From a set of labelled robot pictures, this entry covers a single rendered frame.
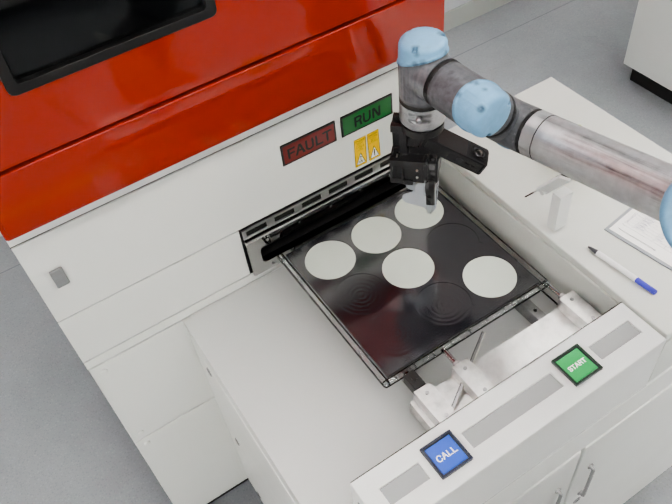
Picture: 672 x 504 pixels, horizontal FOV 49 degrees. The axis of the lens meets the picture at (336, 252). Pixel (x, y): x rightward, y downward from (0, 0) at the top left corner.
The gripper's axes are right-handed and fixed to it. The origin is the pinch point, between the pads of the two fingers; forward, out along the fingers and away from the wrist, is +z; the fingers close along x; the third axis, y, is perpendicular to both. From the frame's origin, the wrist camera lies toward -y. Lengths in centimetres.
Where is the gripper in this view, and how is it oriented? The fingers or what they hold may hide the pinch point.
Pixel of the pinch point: (433, 207)
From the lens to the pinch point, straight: 135.0
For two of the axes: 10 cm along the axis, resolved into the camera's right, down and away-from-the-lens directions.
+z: 0.9, 6.6, 7.5
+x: -2.1, 7.4, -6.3
